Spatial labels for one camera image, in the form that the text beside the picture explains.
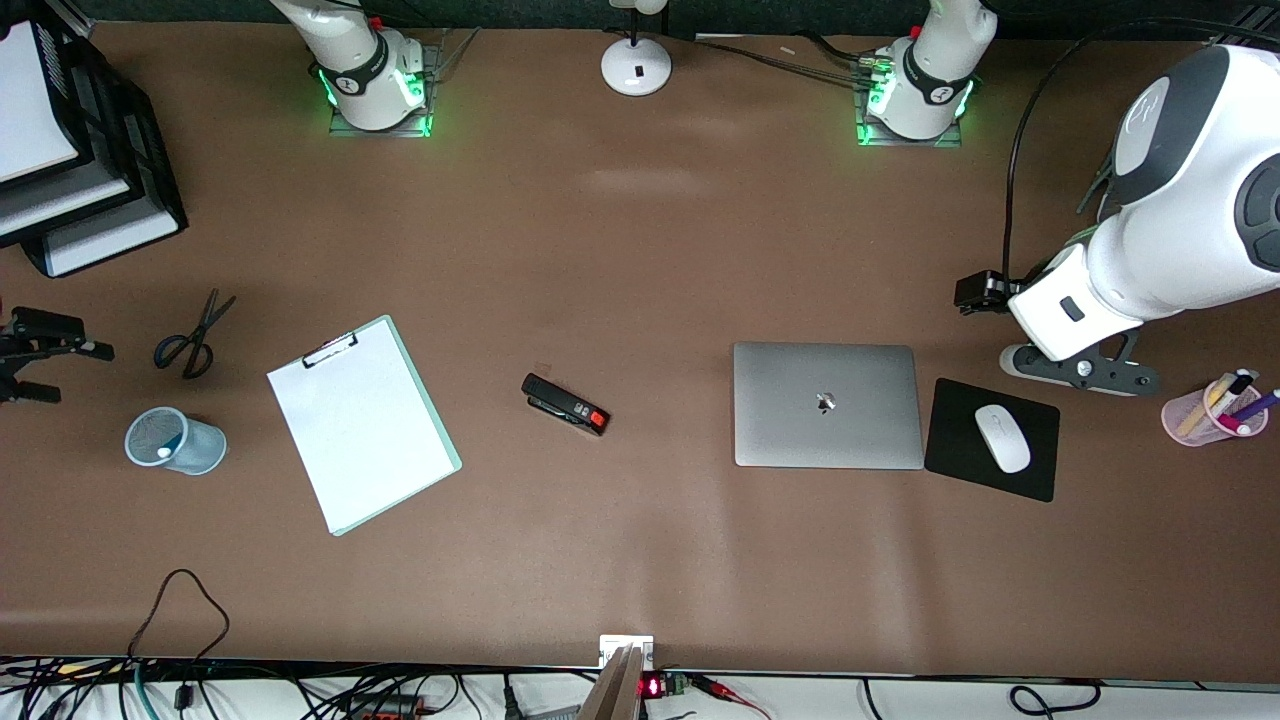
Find wooden camera mount post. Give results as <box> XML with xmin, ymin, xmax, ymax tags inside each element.
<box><xmin>578</xmin><ymin>635</ymin><xmax>656</xmax><ymax>720</ymax></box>

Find black tiered document tray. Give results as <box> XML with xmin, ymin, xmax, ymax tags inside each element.
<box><xmin>0</xmin><ymin>18</ymin><xmax>189</xmax><ymax>279</ymax></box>

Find grey laptop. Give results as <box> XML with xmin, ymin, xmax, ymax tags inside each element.
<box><xmin>733</xmin><ymin>342</ymin><xmax>926</xmax><ymax>471</ymax></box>

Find black mouse pad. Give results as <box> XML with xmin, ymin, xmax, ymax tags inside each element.
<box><xmin>923</xmin><ymin>377</ymin><xmax>1061</xmax><ymax>504</ymax></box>

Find coiled black cable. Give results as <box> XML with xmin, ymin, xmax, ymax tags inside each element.
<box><xmin>1008</xmin><ymin>680</ymin><xmax>1103</xmax><ymax>717</ymax></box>

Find purple pen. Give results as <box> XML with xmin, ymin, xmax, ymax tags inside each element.
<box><xmin>1232</xmin><ymin>389</ymin><xmax>1280</xmax><ymax>428</ymax></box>

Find red wire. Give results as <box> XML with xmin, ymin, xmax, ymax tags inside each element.
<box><xmin>688</xmin><ymin>675</ymin><xmax>773</xmax><ymax>720</ymax></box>

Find black stapler with red end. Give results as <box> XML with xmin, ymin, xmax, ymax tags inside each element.
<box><xmin>521</xmin><ymin>373</ymin><xmax>611</xmax><ymax>437</ymax></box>

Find thin black cable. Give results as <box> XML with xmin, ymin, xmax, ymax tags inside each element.
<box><xmin>693</xmin><ymin>36</ymin><xmax>883</xmax><ymax>83</ymax></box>

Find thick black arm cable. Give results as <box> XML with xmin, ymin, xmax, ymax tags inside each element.
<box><xmin>1004</xmin><ymin>15</ymin><xmax>1280</xmax><ymax>288</ymax></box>

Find light blue mesh pen cup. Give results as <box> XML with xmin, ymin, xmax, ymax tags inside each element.
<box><xmin>124</xmin><ymin>405</ymin><xmax>228</xmax><ymax>477</ymax></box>

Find white round stand base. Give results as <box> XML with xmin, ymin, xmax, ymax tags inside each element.
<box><xmin>600</xmin><ymin>0</ymin><xmax>673</xmax><ymax>98</ymax></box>

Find white paper sheet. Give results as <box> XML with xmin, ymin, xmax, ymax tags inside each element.
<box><xmin>267</xmin><ymin>325</ymin><xmax>456</xmax><ymax>533</ymax></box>

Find teal clipboard with metal clip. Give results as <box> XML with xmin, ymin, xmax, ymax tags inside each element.
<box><xmin>266</xmin><ymin>314</ymin><xmax>464</xmax><ymax>538</ymax></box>

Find pink translucent pen cup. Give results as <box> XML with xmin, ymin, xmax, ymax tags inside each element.
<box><xmin>1161</xmin><ymin>378</ymin><xmax>1269</xmax><ymax>448</ymax></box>

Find white paper stack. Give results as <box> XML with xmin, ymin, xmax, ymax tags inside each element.
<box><xmin>0</xmin><ymin>165</ymin><xmax>131</xmax><ymax>238</ymax></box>
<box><xmin>45</xmin><ymin>200</ymin><xmax>181</xmax><ymax>278</ymax></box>
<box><xmin>0</xmin><ymin>22</ymin><xmax>83</xmax><ymax>186</ymax></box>

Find yellow pencil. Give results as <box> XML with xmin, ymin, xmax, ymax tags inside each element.
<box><xmin>1178</xmin><ymin>383</ymin><xmax>1233</xmax><ymax>437</ymax></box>

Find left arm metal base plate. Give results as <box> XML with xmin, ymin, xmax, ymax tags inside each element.
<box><xmin>855</xmin><ymin>60</ymin><xmax>966</xmax><ymax>149</ymax></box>

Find looped black cable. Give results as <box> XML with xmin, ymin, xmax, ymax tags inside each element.
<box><xmin>127</xmin><ymin>568</ymin><xmax>232</xmax><ymax>669</ymax></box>

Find white computer mouse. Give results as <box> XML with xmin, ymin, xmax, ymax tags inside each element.
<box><xmin>974</xmin><ymin>403</ymin><xmax>1032</xmax><ymax>475</ymax></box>

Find black handled scissors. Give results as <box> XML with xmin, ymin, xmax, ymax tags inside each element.
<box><xmin>153</xmin><ymin>288</ymin><xmax>238</xmax><ymax>381</ymax></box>

